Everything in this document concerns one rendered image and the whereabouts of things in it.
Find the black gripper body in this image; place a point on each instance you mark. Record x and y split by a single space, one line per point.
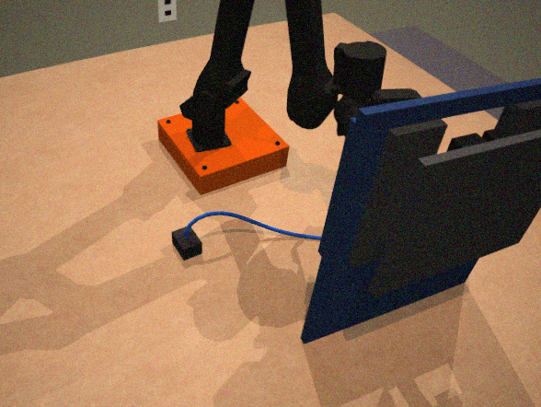
383 96

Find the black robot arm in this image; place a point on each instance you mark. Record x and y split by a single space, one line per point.
313 91

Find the blue network cable with plug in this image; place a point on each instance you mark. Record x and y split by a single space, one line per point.
197 218

